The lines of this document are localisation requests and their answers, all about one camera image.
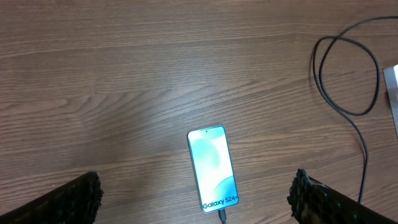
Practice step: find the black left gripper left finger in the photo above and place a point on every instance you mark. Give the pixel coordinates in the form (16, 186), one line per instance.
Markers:
(77, 202)

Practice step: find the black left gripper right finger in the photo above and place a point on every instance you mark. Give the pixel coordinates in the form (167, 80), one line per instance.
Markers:
(313, 202)

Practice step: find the Samsung Galaxy smartphone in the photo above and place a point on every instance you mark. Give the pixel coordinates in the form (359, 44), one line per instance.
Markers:
(213, 168)

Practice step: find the white power strip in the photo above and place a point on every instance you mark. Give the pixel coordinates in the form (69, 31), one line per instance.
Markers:
(390, 76)

